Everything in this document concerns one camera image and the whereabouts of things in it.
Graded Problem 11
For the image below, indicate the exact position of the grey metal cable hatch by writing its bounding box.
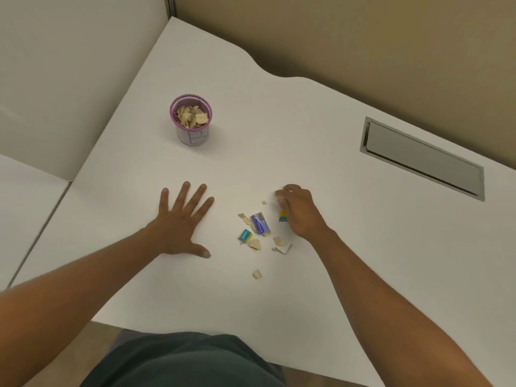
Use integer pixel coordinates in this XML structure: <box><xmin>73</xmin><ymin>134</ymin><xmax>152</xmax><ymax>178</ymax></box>
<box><xmin>360</xmin><ymin>116</ymin><xmax>485</xmax><ymax>202</ymax></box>

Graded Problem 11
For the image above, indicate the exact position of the pile of tan paper scraps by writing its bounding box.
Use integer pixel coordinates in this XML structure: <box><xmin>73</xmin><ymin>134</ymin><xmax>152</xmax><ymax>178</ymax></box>
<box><xmin>174</xmin><ymin>105</ymin><xmax>209</xmax><ymax>130</ymax></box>

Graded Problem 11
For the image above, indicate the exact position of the person's right hand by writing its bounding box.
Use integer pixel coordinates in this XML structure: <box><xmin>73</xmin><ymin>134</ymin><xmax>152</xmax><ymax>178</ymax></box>
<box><xmin>275</xmin><ymin>184</ymin><xmax>337</xmax><ymax>240</ymax></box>

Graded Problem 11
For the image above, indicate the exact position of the person's left forearm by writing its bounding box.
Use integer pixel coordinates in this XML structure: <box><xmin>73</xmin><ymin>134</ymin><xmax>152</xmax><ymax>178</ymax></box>
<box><xmin>0</xmin><ymin>225</ymin><xmax>166</xmax><ymax>387</ymax></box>

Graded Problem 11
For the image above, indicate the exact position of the white paper label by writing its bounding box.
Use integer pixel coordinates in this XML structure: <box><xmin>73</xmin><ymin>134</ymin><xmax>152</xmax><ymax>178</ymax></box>
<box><xmin>181</xmin><ymin>128</ymin><xmax>210</xmax><ymax>146</ymax></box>

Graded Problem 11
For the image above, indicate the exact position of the person's right forearm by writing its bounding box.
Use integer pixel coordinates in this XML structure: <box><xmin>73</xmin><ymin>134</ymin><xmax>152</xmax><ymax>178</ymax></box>
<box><xmin>307</xmin><ymin>229</ymin><xmax>496</xmax><ymax>387</ymax></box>

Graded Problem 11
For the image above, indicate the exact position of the dark green clothing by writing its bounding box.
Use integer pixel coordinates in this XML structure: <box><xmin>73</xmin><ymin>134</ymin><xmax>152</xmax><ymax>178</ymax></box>
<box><xmin>80</xmin><ymin>329</ymin><xmax>288</xmax><ymax>387</ymax></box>

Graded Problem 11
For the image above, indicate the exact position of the person's left hand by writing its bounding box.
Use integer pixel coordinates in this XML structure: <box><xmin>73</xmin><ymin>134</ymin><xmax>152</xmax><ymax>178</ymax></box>
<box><xmin>146</xmin><ymin>181</ymin><xmax>215</xmax><ymax>259</ymax></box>

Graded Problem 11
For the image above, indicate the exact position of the blue torn wrapper piece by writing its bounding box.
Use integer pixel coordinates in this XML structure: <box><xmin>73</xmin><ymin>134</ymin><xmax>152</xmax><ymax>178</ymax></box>
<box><xmin>250</xmin><ymin>213</ymin><xmax>271</xmax><ymax>237</ymax></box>

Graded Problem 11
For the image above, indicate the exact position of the purple mesh cup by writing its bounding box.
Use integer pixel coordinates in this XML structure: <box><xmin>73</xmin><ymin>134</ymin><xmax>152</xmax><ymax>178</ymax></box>
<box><xmin>169</xmin><ymin>94</ymin><xmax>213</xmax><ymax>147</ymax></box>

